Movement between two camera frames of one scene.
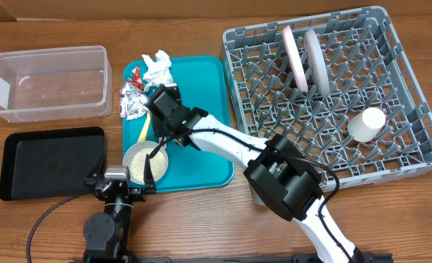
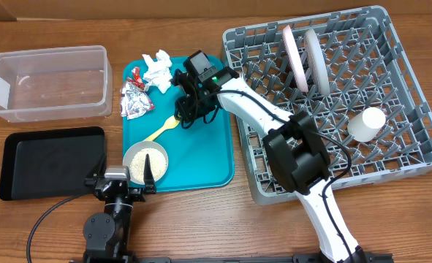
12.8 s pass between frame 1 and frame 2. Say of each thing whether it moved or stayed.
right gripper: moved
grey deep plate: stayed
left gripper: stayed
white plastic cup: stayed
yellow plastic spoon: moved
